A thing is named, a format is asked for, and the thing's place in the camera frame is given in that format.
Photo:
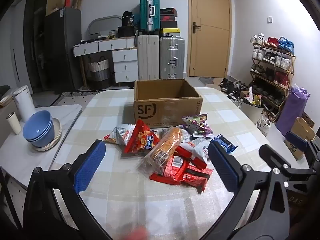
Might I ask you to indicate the cream plate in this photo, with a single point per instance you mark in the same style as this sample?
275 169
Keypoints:
57 135

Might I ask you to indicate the purple candy bag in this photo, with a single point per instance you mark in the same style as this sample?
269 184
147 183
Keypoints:
198 125

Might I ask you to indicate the black bag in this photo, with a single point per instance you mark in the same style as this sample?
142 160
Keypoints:
128 20

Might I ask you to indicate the white cylindrical bin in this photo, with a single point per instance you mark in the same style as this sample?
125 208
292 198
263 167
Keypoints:
23 102

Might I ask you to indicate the white light switch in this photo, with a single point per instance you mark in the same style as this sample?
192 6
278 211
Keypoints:
270 19

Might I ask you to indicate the open cardboard carton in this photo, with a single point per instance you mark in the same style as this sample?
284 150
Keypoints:
302 130

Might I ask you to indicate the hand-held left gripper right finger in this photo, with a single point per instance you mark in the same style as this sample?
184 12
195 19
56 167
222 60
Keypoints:
225 167

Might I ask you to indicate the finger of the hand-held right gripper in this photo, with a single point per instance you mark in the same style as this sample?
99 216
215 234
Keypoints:
273 156
296 142

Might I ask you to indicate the white desk with drawers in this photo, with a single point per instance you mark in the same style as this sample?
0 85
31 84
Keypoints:
105 45

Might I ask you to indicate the beige suitcase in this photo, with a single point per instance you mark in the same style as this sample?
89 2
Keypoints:
148 57

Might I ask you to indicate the grey door mat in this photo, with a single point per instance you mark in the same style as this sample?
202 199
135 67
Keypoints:
207 80

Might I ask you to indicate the white three-drawer unit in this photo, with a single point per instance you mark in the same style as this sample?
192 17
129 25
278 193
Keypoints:
125 66

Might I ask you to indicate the red crispy snack bag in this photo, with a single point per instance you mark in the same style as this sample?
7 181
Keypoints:
141 140

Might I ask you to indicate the pile of dark sandals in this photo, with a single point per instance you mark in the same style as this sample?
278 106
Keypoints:
232 87

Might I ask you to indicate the clear-wrapped orange bread packet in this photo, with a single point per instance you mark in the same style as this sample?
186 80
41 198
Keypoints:
166 145

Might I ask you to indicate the brown cardboard box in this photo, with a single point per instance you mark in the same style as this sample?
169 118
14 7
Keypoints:
170 112

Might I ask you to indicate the white trash bin with wrappers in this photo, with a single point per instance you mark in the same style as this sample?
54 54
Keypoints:
251 111

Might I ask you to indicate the blue bowl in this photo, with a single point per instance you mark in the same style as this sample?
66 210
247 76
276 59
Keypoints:
37 125
47 140
46 145

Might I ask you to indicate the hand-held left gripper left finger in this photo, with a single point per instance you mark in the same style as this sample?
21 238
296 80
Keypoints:
90 166

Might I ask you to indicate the red black shoe box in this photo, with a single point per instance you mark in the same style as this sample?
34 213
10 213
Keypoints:
168 17

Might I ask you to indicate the woven grey white basket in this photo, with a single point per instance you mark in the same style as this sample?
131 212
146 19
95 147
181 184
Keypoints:
98 73

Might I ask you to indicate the patterned black white rug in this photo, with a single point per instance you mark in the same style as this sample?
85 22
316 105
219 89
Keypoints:
72 97

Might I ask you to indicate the wooden door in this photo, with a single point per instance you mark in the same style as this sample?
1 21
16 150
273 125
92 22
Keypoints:
210 50

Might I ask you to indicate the shoe rack with shoes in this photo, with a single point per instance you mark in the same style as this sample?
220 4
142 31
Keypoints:
280 77

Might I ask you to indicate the white thermos cup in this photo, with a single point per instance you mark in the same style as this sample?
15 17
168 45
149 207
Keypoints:
13 123

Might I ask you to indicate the white red noodle snack bag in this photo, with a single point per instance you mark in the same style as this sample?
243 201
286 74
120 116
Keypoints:
118 135

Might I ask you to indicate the brown paper bag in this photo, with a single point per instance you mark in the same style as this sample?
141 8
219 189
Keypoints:
78 0

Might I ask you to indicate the purple fabric bag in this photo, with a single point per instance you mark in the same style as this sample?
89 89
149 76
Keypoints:
292 110

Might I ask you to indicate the white marble side table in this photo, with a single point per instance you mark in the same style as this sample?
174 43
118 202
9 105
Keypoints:
15 162

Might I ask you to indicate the plain black shoe box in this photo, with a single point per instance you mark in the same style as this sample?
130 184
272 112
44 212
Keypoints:
168 25

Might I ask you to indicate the yellow black shoe box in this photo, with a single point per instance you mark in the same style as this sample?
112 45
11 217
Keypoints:
170 32

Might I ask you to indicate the red snack packet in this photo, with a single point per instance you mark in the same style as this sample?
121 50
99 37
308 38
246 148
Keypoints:
195 160
196 178
175 166

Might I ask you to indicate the blue cookie packet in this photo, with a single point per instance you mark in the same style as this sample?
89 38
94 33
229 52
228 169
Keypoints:
228 146

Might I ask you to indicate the black refrigerator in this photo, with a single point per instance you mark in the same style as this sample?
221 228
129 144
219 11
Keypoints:
63 50

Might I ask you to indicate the teal suitcase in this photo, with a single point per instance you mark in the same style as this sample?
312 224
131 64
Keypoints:
147 12

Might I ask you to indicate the wooden shoe rack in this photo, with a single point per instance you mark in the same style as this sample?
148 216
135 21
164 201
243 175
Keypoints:
291 70

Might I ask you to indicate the silver suitcase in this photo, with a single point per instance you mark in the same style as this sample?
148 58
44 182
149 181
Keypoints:
172 57

